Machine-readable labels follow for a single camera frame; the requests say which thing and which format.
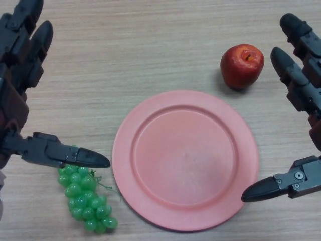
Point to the red apple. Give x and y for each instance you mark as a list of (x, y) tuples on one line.
[(239, 69)]

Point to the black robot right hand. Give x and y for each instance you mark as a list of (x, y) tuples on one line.
[(306, 77)]

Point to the pink round plate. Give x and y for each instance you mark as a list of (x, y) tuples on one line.
[(185, 160)]

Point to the green grape bunch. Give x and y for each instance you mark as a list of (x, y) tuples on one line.
[(85, 200)]

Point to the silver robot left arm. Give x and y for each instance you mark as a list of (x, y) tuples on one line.
[(2, 198)]

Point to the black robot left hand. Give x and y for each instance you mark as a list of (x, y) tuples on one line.
[(15, 75)]

